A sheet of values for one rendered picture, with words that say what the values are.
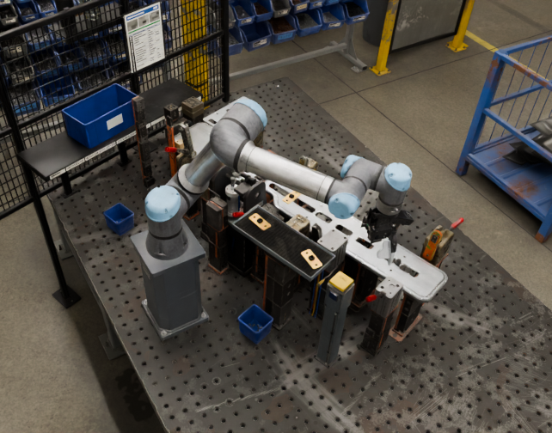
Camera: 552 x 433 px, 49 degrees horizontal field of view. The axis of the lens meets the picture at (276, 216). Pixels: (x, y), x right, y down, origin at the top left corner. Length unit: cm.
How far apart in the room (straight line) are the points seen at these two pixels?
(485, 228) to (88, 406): 259
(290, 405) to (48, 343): 155
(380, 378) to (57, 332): 179
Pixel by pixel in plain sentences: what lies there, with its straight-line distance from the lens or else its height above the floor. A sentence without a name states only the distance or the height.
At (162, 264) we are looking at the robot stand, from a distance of 213.
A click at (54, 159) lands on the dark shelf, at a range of 276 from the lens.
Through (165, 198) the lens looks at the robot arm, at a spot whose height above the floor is 133.
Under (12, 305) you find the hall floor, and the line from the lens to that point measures 361.
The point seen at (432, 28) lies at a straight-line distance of 570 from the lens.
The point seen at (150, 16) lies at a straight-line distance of 299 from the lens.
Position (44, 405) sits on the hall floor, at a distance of 320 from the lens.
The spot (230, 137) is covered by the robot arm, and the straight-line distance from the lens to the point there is 171.
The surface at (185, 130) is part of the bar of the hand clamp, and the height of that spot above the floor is 120.
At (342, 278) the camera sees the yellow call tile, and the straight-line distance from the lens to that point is 203.
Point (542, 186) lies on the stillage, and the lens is 434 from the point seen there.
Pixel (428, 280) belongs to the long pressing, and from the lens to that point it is 231.
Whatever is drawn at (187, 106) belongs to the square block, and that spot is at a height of 105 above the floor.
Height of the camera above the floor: 269
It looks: 44 degrees down
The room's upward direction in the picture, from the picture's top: 4 degrees clockwise
